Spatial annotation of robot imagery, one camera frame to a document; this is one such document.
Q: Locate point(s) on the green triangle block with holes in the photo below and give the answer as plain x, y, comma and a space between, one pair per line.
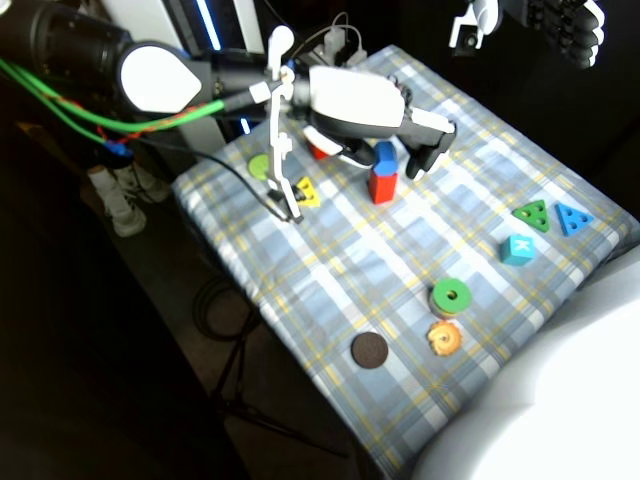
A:
531, 215

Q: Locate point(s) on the blue triangle block with holes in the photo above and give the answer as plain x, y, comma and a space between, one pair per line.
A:
567, 230

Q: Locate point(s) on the plaid blue yellow cloth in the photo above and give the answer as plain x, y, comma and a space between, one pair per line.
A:
350, 260

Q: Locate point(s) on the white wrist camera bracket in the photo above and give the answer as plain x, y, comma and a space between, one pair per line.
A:
275, 130
480, 20

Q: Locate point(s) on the yellow triangle block with holes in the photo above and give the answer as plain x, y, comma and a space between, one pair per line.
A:
312, 200

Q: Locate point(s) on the white shoe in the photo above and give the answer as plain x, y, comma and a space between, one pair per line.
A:
122, 212
152, 187

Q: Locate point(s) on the yellow swirl cookie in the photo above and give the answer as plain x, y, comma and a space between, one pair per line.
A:
445, 345

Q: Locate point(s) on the green flat disc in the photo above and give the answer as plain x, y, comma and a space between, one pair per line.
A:
259, 167

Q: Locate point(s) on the dark brown round cookie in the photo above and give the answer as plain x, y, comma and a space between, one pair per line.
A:
370, 350

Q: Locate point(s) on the red block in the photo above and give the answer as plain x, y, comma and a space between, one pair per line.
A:
382, 189

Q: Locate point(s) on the red letter cube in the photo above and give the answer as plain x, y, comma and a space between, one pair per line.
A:
317, 152

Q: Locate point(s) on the grey usb hub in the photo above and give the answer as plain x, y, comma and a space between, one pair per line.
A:
336, 42

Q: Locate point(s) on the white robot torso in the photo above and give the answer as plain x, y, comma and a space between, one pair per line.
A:
145, 15

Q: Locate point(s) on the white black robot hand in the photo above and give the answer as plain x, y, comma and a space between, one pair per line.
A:
565, 25
355, 100

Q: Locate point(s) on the black tripod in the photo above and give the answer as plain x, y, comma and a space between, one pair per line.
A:
235, 365

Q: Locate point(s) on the teal letter cube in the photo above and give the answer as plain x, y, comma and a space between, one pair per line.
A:
515, 256

